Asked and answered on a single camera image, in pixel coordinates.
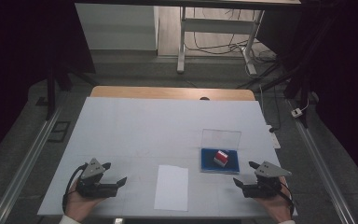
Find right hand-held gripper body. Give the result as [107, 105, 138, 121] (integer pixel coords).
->
[242, 161, 293, 199]

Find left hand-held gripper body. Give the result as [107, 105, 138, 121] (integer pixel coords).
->
[76, 158, 119, 199]

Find red stamp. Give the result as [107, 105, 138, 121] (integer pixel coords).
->
[213, 149, 230, 167]

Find blue ink pad box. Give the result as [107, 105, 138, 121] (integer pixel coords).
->
[200, 128, 242, 175]

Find person's left hand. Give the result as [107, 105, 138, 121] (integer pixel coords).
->
[64, 181, 105, 223]

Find person's right hand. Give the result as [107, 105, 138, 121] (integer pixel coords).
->
[254, 176, 294, 224]

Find white power strip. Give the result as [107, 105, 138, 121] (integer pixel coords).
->
[266, 124, 282, 150]

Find white paper sheet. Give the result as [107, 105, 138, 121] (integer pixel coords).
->
[153, 164, 189, 213]

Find white plug adapter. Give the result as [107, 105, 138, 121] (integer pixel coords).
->
[290, 107, 304, 119]

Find black stand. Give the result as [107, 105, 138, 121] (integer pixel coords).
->
[44, 60, 98, 121]

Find white cabinet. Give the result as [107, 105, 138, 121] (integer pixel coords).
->
[74, 3, 160, 51]

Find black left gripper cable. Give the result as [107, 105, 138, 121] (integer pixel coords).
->
[62, 162, 89, 216]

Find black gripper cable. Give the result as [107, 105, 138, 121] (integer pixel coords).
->
[279, 181, 296, 217]
[62, 162, 89, 216]

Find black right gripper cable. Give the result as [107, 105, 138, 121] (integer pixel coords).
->
[279, 181, 296, 217]

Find metal floor rail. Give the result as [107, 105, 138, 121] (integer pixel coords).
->
[287, 98, 357, 224]
[0, 104, 63, 224]

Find black rectangular floor frame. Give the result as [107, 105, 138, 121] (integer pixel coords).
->
[47, 120, 72, 144]

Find tangle of black floor cables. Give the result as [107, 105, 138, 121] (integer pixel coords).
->
[185, 8, 278, 64]

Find white desk frame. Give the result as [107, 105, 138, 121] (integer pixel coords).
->
[176, 6, 266, 77]

